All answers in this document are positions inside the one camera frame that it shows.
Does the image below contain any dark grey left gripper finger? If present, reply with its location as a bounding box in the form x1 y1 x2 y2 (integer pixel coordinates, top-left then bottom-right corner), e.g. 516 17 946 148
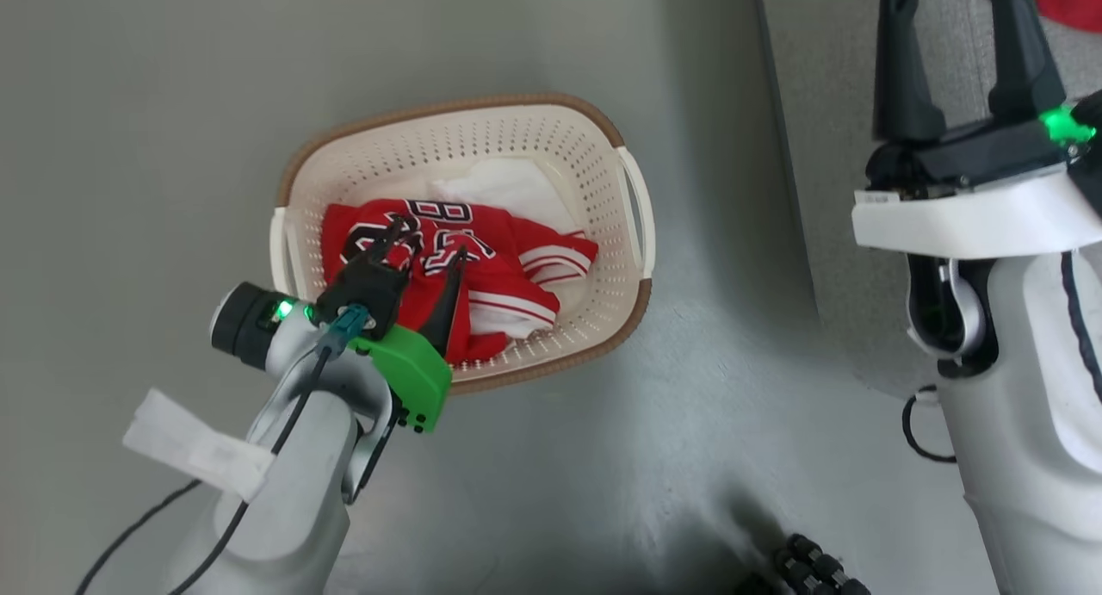
417 247 469 362
342 218 424 274

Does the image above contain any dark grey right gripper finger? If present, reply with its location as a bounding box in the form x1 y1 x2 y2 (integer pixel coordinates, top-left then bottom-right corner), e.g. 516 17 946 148
981 0 1068 125
873 0 947 145

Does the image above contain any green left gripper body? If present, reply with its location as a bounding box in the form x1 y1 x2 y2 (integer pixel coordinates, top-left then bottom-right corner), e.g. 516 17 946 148
313 260 454 433

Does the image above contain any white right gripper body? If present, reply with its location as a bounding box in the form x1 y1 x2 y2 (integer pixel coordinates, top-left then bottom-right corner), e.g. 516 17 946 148
851 104 1102 261

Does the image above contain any red basketball jersey black number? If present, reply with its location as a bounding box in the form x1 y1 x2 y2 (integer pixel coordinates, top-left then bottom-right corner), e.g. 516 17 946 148
320 198 600 365

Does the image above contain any grey fabric sofa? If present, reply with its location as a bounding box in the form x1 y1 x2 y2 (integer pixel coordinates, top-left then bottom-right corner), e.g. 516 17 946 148
755 0 1102 400

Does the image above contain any white garment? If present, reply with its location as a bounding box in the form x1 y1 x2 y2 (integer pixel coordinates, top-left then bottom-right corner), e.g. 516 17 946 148
429 155 586 236

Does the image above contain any white perforated laundry basket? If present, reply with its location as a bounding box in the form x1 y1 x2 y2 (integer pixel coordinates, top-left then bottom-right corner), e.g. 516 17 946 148
269 94 657 396

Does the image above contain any white paper tag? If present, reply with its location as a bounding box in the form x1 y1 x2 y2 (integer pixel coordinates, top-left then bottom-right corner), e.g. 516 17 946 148
121 387 276 504

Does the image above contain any black cable teal plug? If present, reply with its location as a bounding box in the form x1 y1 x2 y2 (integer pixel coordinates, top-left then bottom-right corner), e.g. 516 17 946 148
168 306 373 595

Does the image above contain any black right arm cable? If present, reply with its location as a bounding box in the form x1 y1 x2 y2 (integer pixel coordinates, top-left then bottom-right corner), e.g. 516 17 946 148
901 387 958 465

